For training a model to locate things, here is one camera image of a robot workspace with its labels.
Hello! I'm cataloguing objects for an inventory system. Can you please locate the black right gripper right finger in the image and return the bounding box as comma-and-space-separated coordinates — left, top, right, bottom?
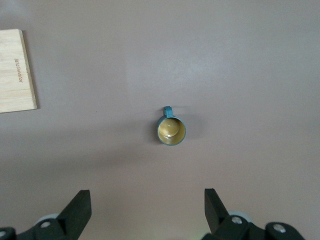
199, 187, 306, 240

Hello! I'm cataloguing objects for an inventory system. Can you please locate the bamboo cutting board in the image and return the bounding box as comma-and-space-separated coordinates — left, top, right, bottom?
0, 29, 38, 114

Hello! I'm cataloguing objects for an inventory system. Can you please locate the dark teal mug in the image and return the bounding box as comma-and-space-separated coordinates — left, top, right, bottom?
156, 106, 187, 147

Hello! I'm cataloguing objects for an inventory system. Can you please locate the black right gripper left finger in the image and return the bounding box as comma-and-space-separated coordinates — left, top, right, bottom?
0, 189, 92, 240

